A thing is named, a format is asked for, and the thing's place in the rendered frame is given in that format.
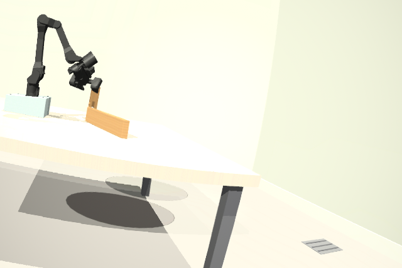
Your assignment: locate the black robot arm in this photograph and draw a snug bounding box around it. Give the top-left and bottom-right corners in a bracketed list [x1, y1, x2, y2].
[25, 14, 98, 97]

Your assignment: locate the long wooden rail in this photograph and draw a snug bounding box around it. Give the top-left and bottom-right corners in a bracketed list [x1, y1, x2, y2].
[85, 107, 129, 139]

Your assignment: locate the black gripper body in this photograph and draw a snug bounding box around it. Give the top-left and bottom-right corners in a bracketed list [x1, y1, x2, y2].
[68, 70, 102, 91]

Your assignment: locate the wooden post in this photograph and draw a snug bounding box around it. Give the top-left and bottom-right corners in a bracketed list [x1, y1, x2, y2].
[88, 87, 101, 109]

